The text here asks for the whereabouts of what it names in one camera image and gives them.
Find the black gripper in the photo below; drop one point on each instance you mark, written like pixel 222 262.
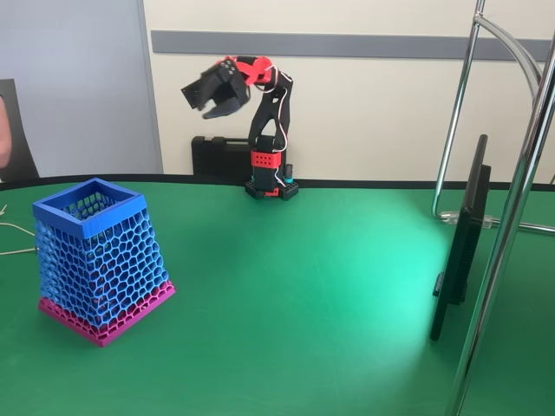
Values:
pixel 225 88

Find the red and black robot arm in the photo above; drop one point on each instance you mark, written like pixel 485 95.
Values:
pixel 264 112

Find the blue and pink lattice basket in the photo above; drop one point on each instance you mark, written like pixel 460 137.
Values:
pixel 108 260

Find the person's hand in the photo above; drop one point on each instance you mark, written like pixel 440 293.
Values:
pixel 4 138

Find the black plastic tool case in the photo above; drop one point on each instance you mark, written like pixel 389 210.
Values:
pixel 217 156

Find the black and teal clamp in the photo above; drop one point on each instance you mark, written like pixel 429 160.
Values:
pixel 289 173

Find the black chair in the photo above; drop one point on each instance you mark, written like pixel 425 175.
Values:
pixel 19 143

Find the green table cloth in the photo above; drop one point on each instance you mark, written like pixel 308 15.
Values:
pixel 303 325

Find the black LED light panel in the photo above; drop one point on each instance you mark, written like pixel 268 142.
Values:
pixel 461 260

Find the chrome tube stand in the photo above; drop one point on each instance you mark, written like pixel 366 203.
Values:
pixel 498 260

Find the small gripper camera board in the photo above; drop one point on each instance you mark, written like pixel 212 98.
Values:
pixel 191 93

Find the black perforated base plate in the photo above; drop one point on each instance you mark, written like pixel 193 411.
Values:
pixel 291 190

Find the grey wall rail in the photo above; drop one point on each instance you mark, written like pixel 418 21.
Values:
pixel 347 44

